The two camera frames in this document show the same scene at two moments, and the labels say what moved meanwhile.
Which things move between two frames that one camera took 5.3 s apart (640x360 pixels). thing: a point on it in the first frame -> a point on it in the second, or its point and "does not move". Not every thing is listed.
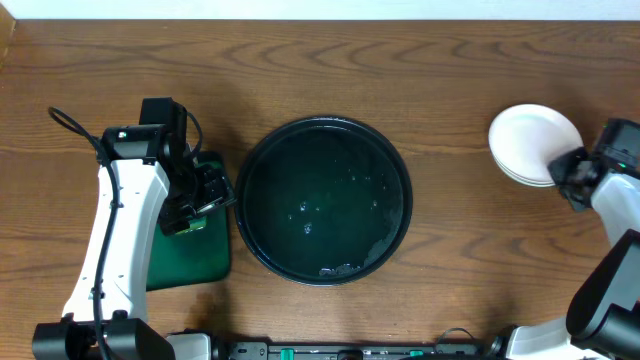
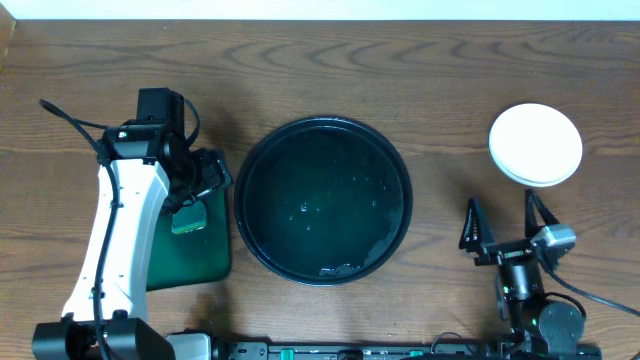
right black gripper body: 565,170 -> 512,252
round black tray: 323,201 does not move
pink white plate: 525,139 does not move
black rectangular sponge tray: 193,257 does not move
